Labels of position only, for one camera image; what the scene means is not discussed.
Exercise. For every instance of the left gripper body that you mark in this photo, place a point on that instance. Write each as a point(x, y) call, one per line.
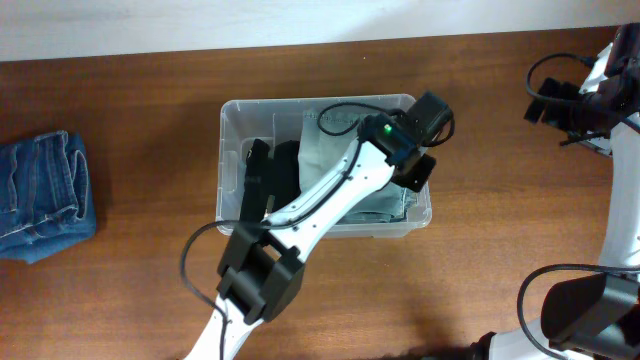
point(420, 177)

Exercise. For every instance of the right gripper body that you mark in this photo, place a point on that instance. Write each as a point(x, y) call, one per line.
point(580, 117)

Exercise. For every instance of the light blue jeans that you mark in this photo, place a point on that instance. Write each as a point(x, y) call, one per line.
point(319, 152)

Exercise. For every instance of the black garment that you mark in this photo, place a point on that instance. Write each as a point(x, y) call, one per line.
point(271, 179)

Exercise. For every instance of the dark blue jeans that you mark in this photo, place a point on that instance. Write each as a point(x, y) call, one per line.
point(46, 197)

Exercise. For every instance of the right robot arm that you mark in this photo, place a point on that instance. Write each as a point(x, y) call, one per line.
point(580, 311)

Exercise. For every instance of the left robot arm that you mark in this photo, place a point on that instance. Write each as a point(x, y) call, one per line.
point(262, 267)

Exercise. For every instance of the clear plastic storage box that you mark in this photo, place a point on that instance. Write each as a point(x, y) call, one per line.
point(275, 121)

